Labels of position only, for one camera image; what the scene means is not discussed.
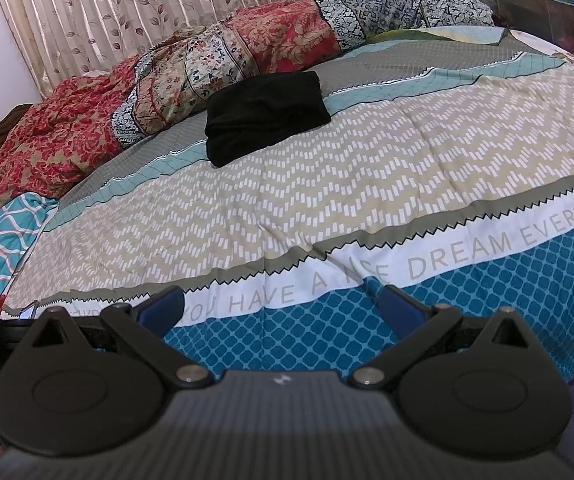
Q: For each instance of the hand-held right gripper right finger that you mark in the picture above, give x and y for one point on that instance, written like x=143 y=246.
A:
x=399 y=307

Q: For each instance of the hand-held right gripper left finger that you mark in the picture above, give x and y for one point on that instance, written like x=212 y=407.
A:
x=164 y=305

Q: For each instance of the black pants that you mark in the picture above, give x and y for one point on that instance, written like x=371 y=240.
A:
x=262 y=110

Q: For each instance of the teal white wave pillow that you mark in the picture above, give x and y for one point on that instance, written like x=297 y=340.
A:
x=12 y=240

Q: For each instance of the patterned bedspread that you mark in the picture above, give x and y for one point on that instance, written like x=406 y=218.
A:
x=317 y=195

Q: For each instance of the red floral patchwork quilt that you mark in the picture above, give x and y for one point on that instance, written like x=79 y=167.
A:
x=67 y=130

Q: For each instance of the green yellow sheet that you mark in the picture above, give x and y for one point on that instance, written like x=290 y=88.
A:
x=442 y=35

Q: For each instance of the beige leaf print curtain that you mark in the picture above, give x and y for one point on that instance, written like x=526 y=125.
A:
x=117 y=10

